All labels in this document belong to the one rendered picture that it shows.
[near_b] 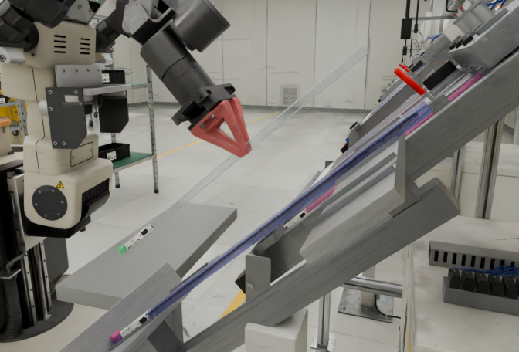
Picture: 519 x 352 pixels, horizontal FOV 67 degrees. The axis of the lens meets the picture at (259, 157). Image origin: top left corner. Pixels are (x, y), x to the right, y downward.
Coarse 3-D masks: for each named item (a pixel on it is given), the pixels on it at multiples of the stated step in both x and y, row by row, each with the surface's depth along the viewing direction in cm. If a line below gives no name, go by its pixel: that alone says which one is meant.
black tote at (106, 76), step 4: (104, 72) 294; (108, 72) 297; (112, 72) 301; (116, 72) 305; (120, 72) 310; (124, 72) 315; (104, 76) 294; (108, 76) 298; (112, 76) 302; (116, 76) 306; (120, 76) 311; (124, 76) 315; (104, 80) 294; (108, 80) 298; (112, 80) 302; (116, 80) 306; (120, 80) 311; (124, 80) 315
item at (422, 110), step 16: (416, 112) 35; (400, 128) 36; (368, 144) 37; (352, 160) 38; (336, 176) 39; (304, 192) 41; (320, 192) 40; (288, 208) 41; (272, 224) 42; (240, 240) 45; (256, 240) 43; (224, 256) 45; (208, 272) 47; (192, 288) 48; (160, 304) 50
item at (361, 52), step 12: (360, 48) 47; (348, 60) 48; (336, 72) 49; (324, 84) 49; (312, 96) 50; (288, 108) 52; (300, 108) 52; (276, 120) 52; (264, 132) 53; (252, 144) 54; (216, 168) 57; (204, 180) 58; (192, 192) 59; (180, 204) 60; (168, 216) 62; (120, 252) 67
